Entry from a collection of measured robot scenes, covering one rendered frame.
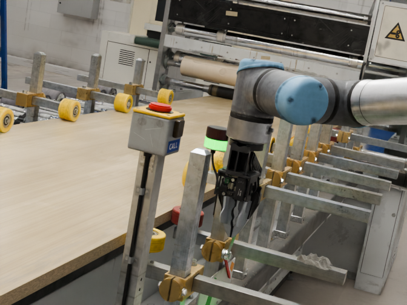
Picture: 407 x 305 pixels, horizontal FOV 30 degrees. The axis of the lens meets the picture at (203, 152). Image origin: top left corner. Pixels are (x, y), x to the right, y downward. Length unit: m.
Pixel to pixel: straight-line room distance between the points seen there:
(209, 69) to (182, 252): 2.98
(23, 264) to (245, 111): 0.52
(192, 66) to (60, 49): 7.88
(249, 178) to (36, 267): 0.45
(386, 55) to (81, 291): 2.87
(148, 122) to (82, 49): 10.86
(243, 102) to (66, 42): 10.79
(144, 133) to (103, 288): 0.61
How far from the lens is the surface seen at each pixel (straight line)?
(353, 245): 4.55
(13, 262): 1.42
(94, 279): 1.73
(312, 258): 1.84
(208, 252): 1.82
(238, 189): 1.54
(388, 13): 4.25
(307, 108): 1.41
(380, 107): 1.41
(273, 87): 1.43
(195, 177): 1.55
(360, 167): 2.78
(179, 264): 1.60
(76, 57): 12.17
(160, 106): 1.28
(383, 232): 4.38
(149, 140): 1.27
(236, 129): 1.53
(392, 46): 4.24
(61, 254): 1.49
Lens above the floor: 1.40
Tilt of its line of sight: 11 degrees down
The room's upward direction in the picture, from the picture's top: 10 degrees clockwise
